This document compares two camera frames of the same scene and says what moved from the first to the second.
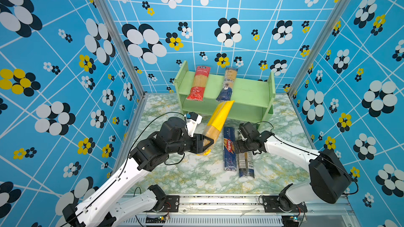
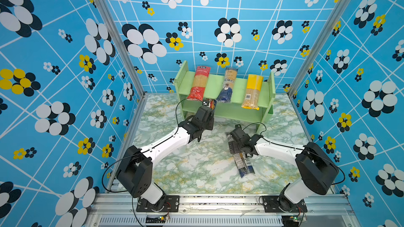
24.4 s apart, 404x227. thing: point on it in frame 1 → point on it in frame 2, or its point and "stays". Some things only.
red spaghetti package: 197,91 stays
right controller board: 290,220 stays
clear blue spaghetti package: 246,164 stays
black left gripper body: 187,143 → 209,125
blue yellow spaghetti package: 230,76 stays
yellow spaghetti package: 219,114 → 254,86
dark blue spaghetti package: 230,161 → 212,103
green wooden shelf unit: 253,99 stays
